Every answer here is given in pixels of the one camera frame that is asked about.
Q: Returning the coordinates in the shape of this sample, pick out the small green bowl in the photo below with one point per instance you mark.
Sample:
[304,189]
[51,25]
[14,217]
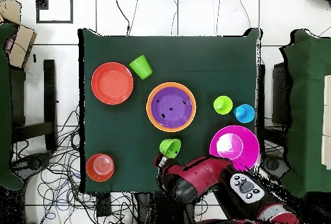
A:
[170,147]

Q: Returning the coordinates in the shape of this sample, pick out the large orange bowl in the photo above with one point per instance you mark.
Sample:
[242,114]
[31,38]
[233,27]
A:
[149,110]

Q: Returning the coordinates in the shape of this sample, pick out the purple bowl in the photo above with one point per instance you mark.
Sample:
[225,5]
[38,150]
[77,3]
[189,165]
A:
[172,107]

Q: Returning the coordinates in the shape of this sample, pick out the small orange bowl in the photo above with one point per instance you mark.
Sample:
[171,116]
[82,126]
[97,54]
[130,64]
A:
[100,167]

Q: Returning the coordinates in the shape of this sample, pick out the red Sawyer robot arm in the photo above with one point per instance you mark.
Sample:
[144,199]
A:
[204,174]

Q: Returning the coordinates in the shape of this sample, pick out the black power strip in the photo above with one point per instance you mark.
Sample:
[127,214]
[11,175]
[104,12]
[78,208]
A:
[103,204]

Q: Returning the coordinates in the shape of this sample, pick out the large pink bowl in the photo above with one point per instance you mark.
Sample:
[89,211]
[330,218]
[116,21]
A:
[238,143]

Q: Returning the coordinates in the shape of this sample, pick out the lime green cup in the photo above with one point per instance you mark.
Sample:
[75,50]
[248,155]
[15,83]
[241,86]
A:
[223,105]

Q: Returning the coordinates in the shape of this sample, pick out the wide red-orange bowl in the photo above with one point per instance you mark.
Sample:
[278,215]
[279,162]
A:
[112,83]

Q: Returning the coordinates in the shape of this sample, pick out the blue cup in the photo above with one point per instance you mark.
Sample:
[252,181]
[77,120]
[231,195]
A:
[244,113]

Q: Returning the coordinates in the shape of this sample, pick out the dark green tablecloth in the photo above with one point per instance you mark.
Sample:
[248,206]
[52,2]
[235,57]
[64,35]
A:
[194,60]

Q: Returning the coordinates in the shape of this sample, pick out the black stand base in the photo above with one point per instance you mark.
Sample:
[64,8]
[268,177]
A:
[33,163]
[274,164]

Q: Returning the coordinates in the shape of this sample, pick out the green cloth covered table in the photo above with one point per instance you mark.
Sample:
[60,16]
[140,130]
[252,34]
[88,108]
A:
[307,105]
[4,105]

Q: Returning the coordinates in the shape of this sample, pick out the white box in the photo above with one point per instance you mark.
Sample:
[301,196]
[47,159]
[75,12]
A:
[327,120]

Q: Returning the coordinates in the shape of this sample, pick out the cardboard box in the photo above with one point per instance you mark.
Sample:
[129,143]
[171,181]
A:
[9,9]
[22,46]

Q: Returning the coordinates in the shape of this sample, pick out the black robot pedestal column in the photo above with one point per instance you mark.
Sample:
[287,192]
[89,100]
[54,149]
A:
[155,208]

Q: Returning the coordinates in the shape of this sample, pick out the black chair frame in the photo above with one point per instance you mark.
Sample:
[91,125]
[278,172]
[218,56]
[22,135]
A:
[49,99]

